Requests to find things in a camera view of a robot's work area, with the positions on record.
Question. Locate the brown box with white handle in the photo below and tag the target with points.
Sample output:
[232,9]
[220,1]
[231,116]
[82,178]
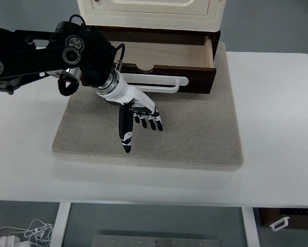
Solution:
[279,218]

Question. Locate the beige square cushion mat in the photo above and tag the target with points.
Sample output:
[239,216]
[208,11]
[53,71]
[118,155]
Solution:
[200,131]

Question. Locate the white drawer handle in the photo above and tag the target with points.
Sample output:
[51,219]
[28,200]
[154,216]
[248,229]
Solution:
[155,83]

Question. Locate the white table leg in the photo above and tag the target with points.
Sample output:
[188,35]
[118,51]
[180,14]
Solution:
[60,225]
[250,227]

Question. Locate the cream upper cabinet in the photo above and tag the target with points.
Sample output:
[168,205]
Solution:
[170,15]

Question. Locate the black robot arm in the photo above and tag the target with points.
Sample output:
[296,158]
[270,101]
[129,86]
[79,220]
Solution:
[76,54]

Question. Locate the dark wooden drawer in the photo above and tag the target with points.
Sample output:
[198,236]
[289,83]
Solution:
[191,61]

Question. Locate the white right table leg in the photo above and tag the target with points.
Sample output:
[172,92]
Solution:
[250,227]

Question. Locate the white power adapter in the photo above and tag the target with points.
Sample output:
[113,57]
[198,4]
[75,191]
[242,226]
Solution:
[10,241]

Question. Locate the white left table leg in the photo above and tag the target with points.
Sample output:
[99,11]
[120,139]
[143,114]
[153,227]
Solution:
[60,225]

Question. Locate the dark wooden cabinet frame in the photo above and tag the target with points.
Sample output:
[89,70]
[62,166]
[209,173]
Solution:
[162,36]

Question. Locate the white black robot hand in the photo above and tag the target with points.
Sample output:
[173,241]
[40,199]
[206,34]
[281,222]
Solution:
[117,90]

